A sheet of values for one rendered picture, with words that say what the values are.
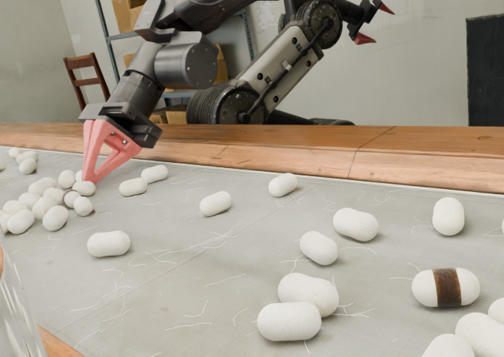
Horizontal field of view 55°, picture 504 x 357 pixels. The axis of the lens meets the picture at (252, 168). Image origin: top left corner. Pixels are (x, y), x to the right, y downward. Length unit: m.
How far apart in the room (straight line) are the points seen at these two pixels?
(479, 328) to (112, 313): 0.22
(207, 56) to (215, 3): 0.07
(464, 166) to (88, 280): 0.32
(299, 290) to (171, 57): 0.40
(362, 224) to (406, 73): 2.28
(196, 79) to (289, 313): 0.40
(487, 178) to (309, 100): 2.60
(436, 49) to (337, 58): 0.58
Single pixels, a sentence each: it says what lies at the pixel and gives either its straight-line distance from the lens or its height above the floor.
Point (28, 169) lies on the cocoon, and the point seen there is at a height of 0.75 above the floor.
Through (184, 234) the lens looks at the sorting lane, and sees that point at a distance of 0.43.
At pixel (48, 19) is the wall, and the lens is 5.41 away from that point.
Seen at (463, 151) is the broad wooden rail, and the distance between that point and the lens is 0.46.
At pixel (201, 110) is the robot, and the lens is 0.96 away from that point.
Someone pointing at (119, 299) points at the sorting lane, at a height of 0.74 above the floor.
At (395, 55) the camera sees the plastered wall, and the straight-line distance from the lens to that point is 2.62.
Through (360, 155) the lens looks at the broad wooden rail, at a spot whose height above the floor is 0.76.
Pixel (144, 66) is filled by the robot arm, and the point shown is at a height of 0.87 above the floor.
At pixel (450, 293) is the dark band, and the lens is 0.28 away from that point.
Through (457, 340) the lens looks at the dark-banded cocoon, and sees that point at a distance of 0.24.
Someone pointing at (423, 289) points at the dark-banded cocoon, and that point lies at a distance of 0.28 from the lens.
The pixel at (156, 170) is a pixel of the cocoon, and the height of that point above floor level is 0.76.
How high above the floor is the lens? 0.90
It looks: 17 degrees down
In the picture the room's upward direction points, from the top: 11 degrees counter-clockwise
